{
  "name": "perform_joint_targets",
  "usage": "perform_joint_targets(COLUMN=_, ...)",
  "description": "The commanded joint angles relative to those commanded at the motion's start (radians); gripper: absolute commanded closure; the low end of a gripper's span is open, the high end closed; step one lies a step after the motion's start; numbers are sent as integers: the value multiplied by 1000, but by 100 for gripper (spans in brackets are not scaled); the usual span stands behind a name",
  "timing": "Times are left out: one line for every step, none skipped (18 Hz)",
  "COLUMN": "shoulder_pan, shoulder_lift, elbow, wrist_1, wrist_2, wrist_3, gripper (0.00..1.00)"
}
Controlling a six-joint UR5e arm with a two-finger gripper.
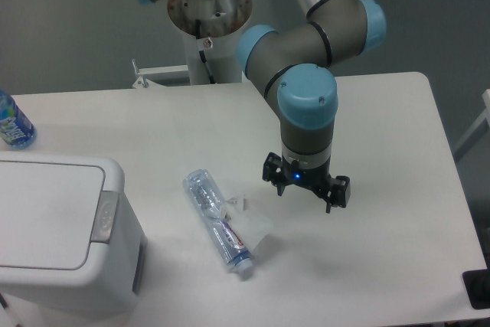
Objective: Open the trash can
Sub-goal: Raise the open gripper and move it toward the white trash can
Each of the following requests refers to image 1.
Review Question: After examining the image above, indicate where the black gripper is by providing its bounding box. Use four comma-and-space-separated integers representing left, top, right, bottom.
262, 152, 351, 214

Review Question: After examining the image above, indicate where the white push-lid trash can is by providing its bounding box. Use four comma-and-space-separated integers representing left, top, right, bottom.
1, 152, 147, 312

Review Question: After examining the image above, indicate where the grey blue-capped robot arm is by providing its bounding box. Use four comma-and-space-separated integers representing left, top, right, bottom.
139, 0, 387, 208

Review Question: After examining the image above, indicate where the crushed clear plastic bottle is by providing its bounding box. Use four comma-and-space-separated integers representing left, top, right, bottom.
183, 169, 253, 280

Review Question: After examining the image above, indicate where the black clamp at table edge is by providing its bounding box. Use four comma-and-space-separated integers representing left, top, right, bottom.
462, 269, 489, 310

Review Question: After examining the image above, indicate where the blue labelled water bottle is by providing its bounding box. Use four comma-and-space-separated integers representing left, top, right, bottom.
1, 90, 37, 149

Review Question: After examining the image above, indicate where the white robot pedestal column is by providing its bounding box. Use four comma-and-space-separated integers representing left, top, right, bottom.
167, 0, 253, 85

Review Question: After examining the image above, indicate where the white bracket with bolt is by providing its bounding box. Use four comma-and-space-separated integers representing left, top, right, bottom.
132, 59, 190, 89

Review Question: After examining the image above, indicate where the white frame at right edge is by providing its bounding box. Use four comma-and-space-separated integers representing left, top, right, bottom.
452, 89, 489, 162

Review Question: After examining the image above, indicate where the black cable on pedestal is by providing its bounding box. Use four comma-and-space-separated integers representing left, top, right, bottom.
194, 18, 216, 85

